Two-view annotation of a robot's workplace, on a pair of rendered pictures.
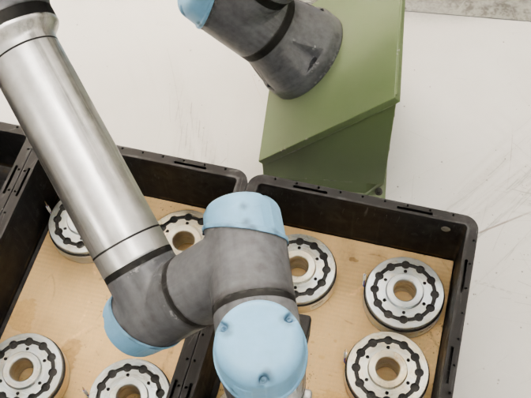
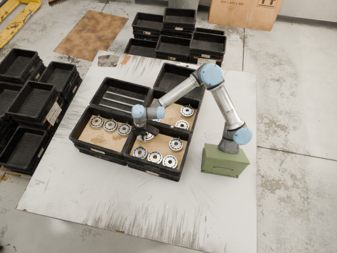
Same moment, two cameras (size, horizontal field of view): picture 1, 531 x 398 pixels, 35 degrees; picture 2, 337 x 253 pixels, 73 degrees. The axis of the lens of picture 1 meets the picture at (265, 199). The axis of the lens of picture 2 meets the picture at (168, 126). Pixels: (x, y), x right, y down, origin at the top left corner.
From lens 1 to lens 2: 94 cm
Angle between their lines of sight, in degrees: 41
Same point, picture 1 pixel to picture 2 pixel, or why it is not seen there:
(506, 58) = (242, 207)
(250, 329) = (139, 107)
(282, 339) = (137, 111)
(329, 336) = (163, 150)
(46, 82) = (184, 84)
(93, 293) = (174, 114)
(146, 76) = not seen: hidden behind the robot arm
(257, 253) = (152, 111)
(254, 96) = not seen: hidden behind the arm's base
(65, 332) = (167, 110)
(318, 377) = (156, 148)
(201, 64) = not seen: hidden behind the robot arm
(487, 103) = (228, 199)
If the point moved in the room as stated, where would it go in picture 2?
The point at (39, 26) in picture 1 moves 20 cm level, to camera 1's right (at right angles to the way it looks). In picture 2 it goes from (194, 81) to (197, 107)
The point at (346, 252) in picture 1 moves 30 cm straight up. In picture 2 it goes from (180, 154) to (183, 134)
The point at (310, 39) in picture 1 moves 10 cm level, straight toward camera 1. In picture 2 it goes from (226, 145) to (211, 144)
